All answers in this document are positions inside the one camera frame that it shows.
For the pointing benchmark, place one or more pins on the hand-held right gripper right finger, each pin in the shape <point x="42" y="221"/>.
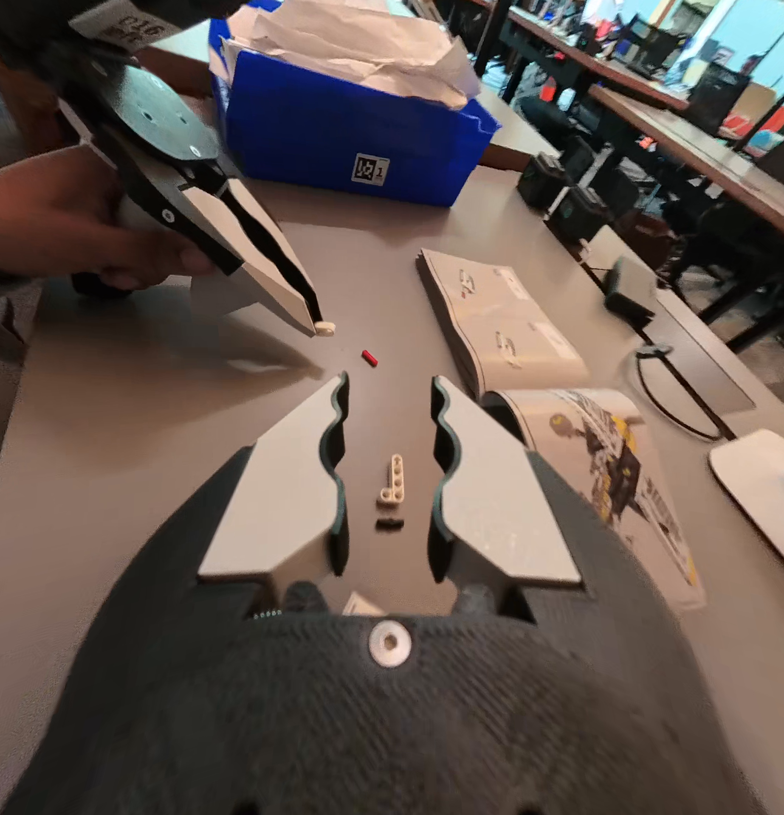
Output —
<point x="500" y="516"/>

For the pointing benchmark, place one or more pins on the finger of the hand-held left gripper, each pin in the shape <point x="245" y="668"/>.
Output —
<point x="271" y="239"/>
<point x="252" y="274"/>

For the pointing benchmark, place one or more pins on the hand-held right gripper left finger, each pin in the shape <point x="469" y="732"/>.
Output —
<point x="271" y="509"/>

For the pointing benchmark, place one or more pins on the short white lego beam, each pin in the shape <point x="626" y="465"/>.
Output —
<point x="324" y="328"/>

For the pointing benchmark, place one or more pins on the small red lego piece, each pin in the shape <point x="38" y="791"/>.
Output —
<point x="369" y="358"/>

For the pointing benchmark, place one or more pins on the black lego pin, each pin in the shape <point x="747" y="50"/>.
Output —
<point x="389" y="524"/>

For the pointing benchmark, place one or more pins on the white angled lego beam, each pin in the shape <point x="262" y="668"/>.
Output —
<point x="392" y="487"/>

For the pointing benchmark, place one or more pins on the open lego instruction booklet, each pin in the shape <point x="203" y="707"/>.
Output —
<point x="494" y="312"/>

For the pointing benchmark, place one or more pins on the person's left hand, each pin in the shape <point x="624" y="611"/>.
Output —
<point x="48" y="216"/>

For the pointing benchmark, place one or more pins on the blue plastic bin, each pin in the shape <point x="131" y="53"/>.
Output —
<point x="315" y="127"/>

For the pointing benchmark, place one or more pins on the white flat stand base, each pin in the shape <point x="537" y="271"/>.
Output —
<point x="755" y="484"/>

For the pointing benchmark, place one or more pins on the black power adapter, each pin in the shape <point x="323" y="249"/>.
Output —
<point x="631" y="290"/>

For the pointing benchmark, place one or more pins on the black battery box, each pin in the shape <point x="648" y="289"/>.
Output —
<point x="542" y="181"/>
<point x="580" y="213"/>

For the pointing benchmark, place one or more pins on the long office desk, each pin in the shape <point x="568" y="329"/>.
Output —
<point x="717" y="153"/>
<point x="596" y="60"/>

